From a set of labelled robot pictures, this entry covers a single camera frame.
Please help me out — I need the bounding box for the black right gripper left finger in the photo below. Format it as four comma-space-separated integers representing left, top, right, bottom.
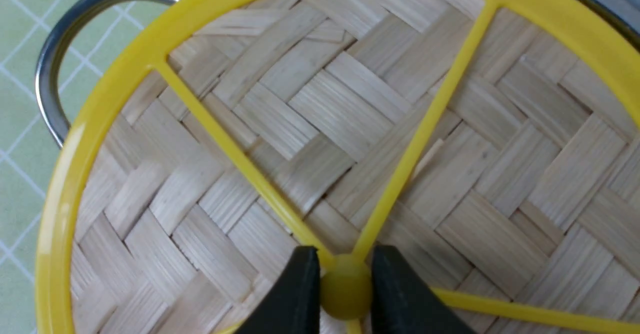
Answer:
235, 246, 321, 334

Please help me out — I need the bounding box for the green checkered tablecloth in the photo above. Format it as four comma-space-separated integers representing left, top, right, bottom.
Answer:
0, 0, 165, 334

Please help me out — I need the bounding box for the yellow woven steamer lid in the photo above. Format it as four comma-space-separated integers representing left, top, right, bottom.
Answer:
35, 0, 639, 334

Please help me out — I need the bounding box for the stainless steel pot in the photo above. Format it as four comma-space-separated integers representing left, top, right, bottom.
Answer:
34, 0, 640, 150

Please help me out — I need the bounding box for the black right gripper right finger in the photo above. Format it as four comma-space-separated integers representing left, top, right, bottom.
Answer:
371, 245, 474, 334

